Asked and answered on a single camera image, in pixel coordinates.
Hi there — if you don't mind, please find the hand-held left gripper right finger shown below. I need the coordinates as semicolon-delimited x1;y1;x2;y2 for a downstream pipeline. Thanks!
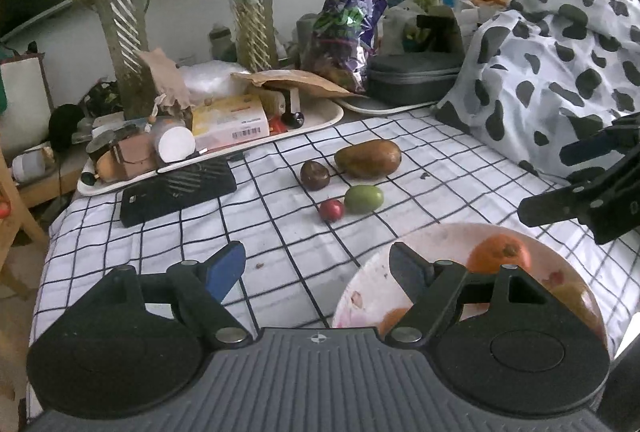
382;241;556;345

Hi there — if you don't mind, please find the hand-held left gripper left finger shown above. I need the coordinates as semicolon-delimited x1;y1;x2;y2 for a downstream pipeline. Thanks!
95;239;253;346

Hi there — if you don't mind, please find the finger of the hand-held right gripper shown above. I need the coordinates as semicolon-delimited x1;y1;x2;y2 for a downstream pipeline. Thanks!
559;111;640;168
517;156;640;245

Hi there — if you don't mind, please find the white floral plate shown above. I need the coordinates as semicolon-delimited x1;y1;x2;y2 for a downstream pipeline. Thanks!
331;222;611;353

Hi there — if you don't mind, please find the large orange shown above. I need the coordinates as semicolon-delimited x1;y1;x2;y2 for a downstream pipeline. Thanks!
467;235;532;275

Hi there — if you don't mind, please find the yellow-green mango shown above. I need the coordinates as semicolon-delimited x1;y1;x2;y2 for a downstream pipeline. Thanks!
547;279;603;338

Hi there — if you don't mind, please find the checkered white bed sheet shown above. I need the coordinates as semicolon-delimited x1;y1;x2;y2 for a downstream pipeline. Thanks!
27;105;640;418

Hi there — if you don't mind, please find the green jujube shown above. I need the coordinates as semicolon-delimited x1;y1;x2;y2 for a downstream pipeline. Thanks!
344;185;385;214

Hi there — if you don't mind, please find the black flat device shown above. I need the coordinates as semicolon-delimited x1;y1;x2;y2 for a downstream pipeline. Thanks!
120;157;238;229

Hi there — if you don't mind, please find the red cherry tomato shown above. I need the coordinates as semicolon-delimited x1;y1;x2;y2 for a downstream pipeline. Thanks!
318;199;346;224

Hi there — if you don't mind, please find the cow print blanket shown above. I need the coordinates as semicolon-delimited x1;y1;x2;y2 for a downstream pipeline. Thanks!
432;0;640;193

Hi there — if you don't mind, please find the brown-green mango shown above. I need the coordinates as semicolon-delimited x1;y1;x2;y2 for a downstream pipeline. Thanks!
334;139;402;179

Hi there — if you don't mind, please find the dark passion fruit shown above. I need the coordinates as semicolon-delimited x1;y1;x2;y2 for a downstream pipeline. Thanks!
300;161;331;191

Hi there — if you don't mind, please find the white round lid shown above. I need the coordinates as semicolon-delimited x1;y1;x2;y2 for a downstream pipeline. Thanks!
157;126;197;164

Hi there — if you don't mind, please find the small brown cardboard box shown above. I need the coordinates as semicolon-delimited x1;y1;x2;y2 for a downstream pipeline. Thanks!
112;135;158;178

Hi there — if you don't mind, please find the yellow cardboard box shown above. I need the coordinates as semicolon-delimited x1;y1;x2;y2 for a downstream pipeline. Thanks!
191;93;271;152

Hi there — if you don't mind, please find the long white tray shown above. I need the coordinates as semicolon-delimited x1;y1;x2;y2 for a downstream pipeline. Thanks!
76;100;346;197

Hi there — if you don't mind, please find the grey zip case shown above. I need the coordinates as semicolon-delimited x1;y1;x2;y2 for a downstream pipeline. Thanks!
366;52;463;108

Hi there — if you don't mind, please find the clear plastic bag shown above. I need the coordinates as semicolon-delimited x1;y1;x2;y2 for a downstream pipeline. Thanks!
177;60;251;106

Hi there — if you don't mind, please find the crumpled brown paper bag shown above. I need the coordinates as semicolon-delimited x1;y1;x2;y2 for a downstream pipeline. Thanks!
137;48;193;118

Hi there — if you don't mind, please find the brown paper envelope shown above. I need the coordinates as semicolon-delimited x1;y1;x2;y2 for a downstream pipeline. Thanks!
230;69;368;99

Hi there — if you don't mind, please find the black round object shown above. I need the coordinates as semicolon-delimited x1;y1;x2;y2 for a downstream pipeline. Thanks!
48;104;86;152

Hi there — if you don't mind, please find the wooden chair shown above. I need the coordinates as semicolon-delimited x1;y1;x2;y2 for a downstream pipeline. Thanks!
0;147;51;303

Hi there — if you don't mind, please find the white bottle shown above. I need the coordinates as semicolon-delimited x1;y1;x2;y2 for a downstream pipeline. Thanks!
11;149;56;183

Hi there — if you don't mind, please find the plant with wrapped trunk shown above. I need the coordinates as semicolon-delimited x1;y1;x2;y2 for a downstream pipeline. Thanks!
20;0;186;120

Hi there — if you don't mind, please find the purple snack bag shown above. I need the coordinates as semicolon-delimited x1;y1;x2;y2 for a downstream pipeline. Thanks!
302;0;388;94

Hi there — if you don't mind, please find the white framed board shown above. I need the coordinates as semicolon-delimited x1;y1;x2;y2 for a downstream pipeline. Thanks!
0;55;53;148

